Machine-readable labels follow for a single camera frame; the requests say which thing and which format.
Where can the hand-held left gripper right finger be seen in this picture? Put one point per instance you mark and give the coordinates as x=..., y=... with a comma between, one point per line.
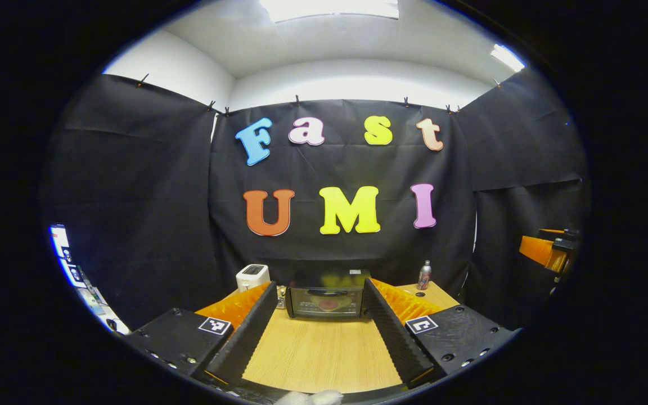
x=391, y=337

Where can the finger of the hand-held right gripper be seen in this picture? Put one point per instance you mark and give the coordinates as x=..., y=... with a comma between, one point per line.
x=538, y=250

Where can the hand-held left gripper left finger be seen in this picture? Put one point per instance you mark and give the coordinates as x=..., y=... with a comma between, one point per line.
x=248, y=337

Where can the cream square plate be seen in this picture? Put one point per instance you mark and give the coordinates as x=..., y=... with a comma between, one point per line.
x=310, y=306

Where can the black electric oven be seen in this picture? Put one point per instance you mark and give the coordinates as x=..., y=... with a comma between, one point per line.
x=301, y=292

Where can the pink round food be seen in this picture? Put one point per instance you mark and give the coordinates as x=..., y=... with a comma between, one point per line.
x=329, y=304

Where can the white toaster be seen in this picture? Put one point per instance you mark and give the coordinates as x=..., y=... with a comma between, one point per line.
x=252, y=277

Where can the silver spray bottle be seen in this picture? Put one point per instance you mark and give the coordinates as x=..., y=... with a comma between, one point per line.
x=424, y=277

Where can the small ceiling light panel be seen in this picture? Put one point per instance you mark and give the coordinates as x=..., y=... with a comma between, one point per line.
x=507, y=57

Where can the computer monitor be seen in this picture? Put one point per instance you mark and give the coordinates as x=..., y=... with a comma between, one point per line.
x=61, y=244

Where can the large ceiling light panel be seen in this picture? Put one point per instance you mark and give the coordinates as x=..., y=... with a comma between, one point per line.
x=329, y=8

